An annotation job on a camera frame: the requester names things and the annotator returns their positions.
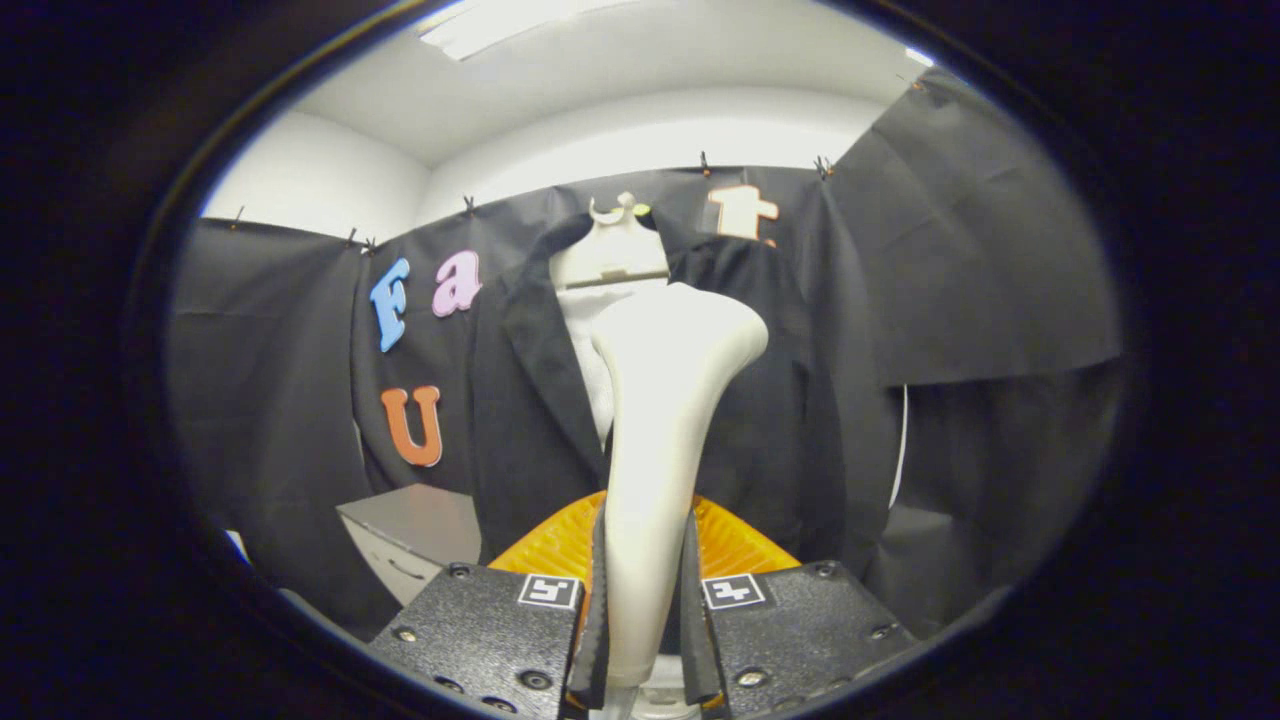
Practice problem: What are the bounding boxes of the white garment steamer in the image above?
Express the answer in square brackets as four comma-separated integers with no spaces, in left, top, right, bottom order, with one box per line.
[590,282,771,719]

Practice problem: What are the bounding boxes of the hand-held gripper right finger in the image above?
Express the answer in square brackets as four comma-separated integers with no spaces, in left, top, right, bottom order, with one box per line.
[680,492,921,719]

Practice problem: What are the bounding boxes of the white mannequin torso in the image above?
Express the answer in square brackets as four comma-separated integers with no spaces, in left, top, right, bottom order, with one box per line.
[548,192,671,446]

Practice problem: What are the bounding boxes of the thin white cable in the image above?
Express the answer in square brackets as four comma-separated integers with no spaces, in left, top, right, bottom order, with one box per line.
[890,385,909,509]

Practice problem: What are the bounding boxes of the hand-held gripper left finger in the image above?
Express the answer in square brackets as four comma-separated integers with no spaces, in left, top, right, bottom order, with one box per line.
[368,490,611,719]

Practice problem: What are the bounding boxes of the black suit jacket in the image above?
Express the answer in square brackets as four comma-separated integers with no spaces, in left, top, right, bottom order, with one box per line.
[470,205,851,581]

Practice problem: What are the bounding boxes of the grey metal cabinet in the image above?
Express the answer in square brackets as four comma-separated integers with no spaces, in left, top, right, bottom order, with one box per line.
[337,485,483,608]

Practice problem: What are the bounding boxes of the black backdrop cloth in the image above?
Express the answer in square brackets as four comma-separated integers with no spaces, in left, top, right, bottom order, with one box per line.
[165,65,1123,641]

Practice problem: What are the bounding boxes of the long ceiling light panel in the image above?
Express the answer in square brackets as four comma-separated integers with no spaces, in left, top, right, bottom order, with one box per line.
[418,0,641,61]

